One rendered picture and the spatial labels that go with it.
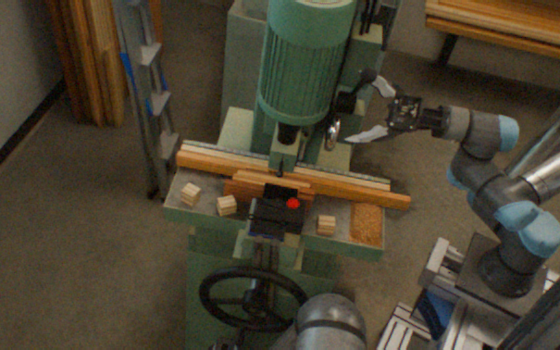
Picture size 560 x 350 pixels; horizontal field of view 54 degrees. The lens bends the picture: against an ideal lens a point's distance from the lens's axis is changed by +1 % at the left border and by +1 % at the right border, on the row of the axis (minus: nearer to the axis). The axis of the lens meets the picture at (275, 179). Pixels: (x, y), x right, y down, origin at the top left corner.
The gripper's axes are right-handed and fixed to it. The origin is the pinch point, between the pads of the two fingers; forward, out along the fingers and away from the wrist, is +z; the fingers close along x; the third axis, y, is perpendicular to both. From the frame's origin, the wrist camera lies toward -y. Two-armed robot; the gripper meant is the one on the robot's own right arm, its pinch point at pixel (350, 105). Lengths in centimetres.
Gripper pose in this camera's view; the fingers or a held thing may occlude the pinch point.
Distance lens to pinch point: 122.6
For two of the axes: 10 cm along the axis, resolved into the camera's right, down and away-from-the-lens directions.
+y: -0.1, 0.3, -10.0
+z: -9.8, -2.0, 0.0
